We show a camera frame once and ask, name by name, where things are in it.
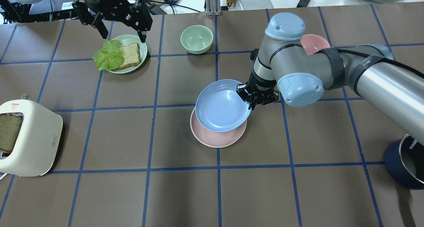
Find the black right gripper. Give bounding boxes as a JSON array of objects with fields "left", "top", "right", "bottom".
[{"left": 236, "top": 71, "right": 279, "bottom": 111}]

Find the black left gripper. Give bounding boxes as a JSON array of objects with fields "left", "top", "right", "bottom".
[{"left": 72, "top": 0, "right": 153, "bottom": 43}]

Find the blue plate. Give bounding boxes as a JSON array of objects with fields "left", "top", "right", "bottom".
[{"left": 195, "top": 79, "right": 251, "bottom": 132}]

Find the pink plate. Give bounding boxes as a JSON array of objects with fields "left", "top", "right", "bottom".
[{"left": 190, "top": 108, "right": 247, "bottom": 148}]

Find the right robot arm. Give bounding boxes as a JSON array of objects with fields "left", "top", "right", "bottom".
[{"left": 237, "top": 13, "right": 424, "bottom": 143}]

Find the light green plate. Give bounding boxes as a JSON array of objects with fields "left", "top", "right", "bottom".
[{"left": 110, "top": 34, "right": 147, "bottom": 74}]

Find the bread slice on plate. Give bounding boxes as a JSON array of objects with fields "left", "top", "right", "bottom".
[{"left": 117, "top": 43, "right": 141, "bottom": 70}]

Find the green lettuce leaf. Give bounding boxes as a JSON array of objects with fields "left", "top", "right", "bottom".
[{"left": 92, "top": 40, "right": 124, "bottom": 71}]

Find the green bowl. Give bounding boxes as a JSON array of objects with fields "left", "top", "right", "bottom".
[{"left": 180, "top": 25, "right": 214, "bottom": 55}]

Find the pink bowl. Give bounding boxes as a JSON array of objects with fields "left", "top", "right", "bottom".
[{"left": 300, "top": 34, "right": 331, "bottom": 55}]

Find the white toaster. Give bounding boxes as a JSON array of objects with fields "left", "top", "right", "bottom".
[{"left": 0, "top": 99, "right": 63, "bottom": 177}]

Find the bread slice in toaster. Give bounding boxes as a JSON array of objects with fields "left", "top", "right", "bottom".
[{"left": 0, "top": 113, "right": 23, "bottom": 154}]

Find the dark blue saucepan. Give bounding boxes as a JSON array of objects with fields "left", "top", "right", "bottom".
[{"left": 384, "top": 139, "right": 424, "bottom": 190}]

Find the glass pot lid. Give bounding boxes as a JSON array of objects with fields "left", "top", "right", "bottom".
[{"left": 399, "top": 134, "right": 424, "bottom": 189}]

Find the aluminium frame post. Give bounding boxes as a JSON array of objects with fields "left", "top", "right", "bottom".
[{"left": 205, "top": 0, "right": 222, "bottom": 16}]

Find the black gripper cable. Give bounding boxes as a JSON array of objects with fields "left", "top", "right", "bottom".
[{"left": 328, "top": 47, "right": 424, "bottom": 70}]

